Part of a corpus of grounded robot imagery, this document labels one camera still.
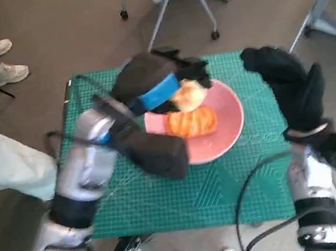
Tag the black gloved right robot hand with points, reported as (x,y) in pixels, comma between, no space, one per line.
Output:
(296,93)

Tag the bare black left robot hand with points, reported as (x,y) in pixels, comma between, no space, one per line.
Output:
(146,74)

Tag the round pale bread bun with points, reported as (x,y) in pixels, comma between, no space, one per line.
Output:
(190,95)

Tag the braided golden bread loaf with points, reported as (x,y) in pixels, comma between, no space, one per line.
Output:
(193,122)

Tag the pink bowl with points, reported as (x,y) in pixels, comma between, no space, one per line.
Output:
(223,141)

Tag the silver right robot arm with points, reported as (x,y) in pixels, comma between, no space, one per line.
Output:
(317,196)

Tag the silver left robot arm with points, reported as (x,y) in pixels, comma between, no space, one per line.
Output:
(84,166)

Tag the green cutting mat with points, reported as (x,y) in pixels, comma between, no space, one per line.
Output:
(168,203)

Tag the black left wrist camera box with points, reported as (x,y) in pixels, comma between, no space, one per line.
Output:
(160,153)

